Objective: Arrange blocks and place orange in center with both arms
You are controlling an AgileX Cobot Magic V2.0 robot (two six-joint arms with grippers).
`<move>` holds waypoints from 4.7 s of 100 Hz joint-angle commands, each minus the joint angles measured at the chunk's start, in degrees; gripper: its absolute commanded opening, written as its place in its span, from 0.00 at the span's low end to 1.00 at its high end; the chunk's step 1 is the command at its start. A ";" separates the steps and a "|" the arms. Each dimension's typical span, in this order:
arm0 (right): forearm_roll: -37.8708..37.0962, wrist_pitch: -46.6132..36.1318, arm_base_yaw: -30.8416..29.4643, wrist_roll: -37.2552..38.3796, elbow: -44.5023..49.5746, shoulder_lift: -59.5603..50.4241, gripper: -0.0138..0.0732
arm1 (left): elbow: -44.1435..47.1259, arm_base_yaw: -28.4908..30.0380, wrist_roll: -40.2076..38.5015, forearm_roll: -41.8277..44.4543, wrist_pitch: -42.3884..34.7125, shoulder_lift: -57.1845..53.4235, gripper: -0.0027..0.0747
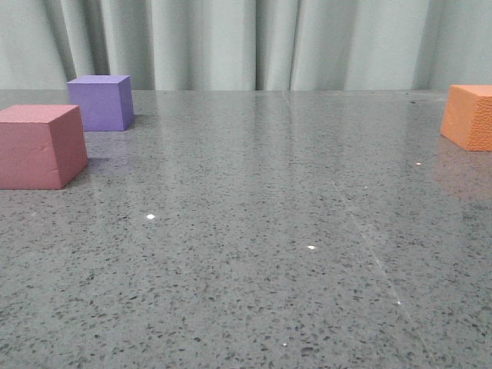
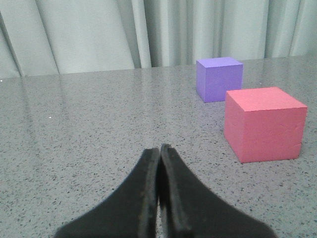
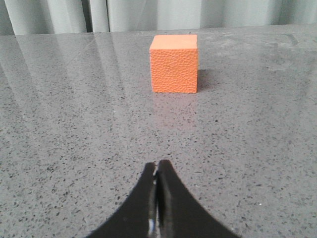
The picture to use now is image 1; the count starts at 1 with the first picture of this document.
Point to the orange foam cube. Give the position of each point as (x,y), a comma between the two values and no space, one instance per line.
(467,117)

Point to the purple foam cube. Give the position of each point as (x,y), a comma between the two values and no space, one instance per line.
(105,101)

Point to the pale green curtain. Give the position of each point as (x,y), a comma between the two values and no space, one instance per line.
(248,45)

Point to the pink foam cube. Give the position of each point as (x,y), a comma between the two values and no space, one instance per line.
(42,146)

